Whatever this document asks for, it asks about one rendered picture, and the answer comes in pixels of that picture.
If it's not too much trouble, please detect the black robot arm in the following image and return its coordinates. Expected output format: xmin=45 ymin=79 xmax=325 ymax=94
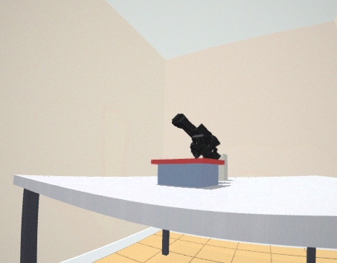
xmin=172 ymin=114 xmax=221 ymax=160

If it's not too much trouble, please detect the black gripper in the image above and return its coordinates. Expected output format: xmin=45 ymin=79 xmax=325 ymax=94
xmin=192 ymin=134 xmax=215 ymax=158

